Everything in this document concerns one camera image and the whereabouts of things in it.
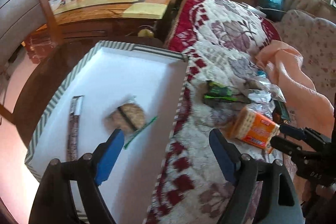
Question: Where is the white crumpled plastic bag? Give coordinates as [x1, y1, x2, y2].
[247, 90, 272, 104]

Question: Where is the peach quilted blanket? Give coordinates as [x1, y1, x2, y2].
[255, 40, 335, 151]

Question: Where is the wooden chair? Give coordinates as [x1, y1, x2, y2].
[0, 0, 64, 67]

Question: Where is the blue white candy packet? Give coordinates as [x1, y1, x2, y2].
[257, 70, 267, 78]

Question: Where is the long dark snack bar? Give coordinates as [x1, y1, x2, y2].
[66, 95, 84, 161]

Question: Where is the floral sofa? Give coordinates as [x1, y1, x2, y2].
[273, 10, 336, 101]

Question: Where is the dark green snack packet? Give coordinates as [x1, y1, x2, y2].
[272, 100, 291, 124]

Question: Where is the green black mooncake packet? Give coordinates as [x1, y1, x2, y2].
[203, 80, 244, 107]

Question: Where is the green white striped box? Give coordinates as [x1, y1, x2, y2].
[25, 41, 189, 223]

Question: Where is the floral fleece blanket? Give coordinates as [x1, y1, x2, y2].
[145, 0, 279, 223]

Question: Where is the clear bag of nuts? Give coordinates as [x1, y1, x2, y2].
[244, 76, 286, 103]

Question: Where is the round cookie clear packet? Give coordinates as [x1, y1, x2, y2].
[103, 96, 158, 149]

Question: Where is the orange cracker pack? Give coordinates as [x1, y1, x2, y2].
[227, 106, 280, 154]

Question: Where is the wooden coffee table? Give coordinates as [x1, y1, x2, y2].
[20, 0, 180, 44]

